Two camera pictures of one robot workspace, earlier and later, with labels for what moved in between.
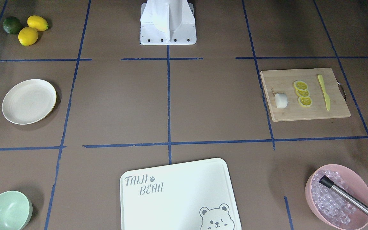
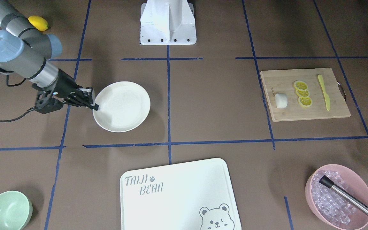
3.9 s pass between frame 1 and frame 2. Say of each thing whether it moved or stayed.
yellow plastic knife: stayed
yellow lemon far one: stayed
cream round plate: moved
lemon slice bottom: stayed
